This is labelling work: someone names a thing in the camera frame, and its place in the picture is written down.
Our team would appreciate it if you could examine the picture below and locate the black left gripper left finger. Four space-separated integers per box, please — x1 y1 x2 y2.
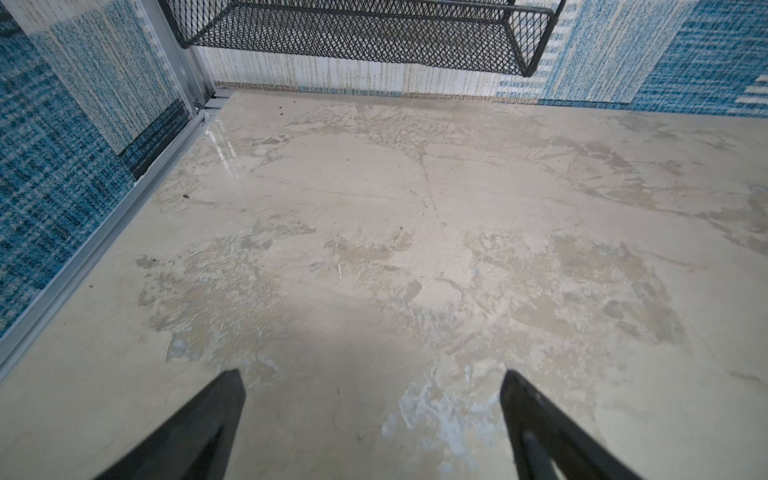
98 369 246 479

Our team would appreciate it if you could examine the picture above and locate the black wire mesh shelf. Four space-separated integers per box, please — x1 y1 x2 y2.
159 0 566 77

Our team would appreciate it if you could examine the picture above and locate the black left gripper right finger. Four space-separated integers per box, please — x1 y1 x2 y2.
499 370 639 480

